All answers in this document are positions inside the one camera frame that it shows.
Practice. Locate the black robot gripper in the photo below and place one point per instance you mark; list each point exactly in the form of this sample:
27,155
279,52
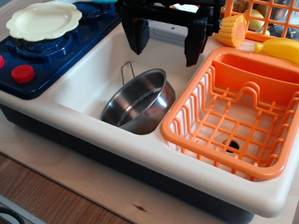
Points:
201,17

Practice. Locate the stainless steel pan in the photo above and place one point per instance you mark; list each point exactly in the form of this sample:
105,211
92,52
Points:
142,101

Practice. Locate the cream toy sink unit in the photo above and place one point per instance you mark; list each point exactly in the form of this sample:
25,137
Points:
75,101

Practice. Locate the orange plastic drying rack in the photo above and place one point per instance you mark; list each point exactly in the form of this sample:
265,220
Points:
240,113

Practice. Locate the grey toy faucet base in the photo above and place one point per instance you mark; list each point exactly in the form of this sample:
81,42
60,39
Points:
167,32

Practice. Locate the yellow toy corn cob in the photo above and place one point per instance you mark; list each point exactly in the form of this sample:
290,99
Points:
233,31

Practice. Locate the yellow green toy fruit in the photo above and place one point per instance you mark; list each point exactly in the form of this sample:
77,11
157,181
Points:
255,24

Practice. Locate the orange upright grid basket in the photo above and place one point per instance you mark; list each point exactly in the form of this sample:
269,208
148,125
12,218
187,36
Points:
272,28

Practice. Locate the yellow toy banana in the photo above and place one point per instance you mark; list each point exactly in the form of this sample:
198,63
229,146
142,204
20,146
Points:
283,48

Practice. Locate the cream scalloped plastic plate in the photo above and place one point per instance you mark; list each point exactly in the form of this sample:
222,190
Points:
44,21

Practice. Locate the blue toy stove top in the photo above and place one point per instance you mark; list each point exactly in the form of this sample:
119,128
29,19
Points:
53,57

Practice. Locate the right red stove knob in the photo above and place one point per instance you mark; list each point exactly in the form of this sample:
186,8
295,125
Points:
23,74

